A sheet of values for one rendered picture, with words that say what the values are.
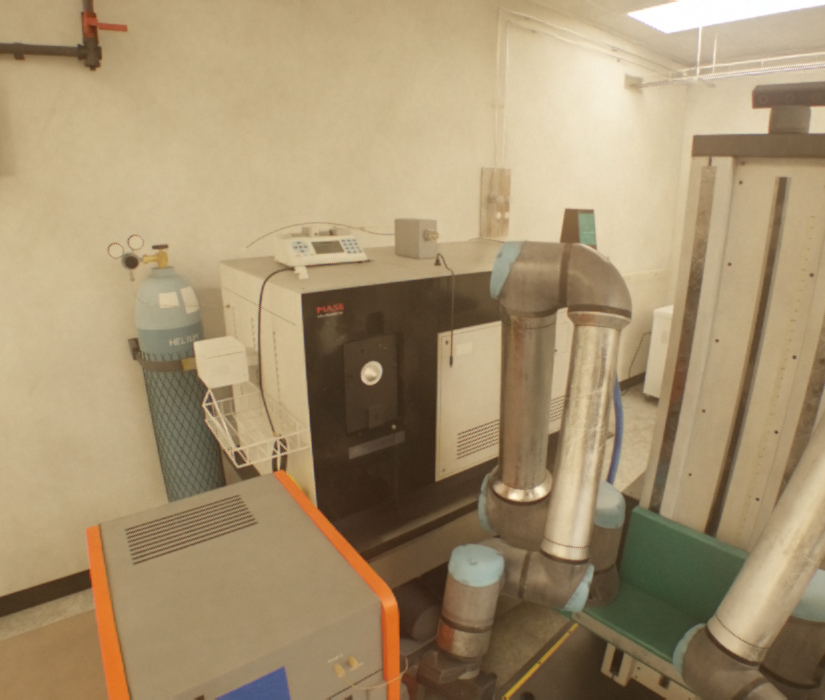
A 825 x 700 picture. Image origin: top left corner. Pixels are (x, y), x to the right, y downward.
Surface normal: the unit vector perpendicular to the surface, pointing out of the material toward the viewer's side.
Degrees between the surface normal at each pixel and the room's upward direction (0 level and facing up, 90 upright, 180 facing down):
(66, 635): 0
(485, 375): 90
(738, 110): 90
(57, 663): 0
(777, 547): 69
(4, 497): 90
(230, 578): 0
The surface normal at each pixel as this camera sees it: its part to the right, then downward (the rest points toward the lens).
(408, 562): 0.58, 0.25
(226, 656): 0.00, -0.95
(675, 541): -0.73, 0.21
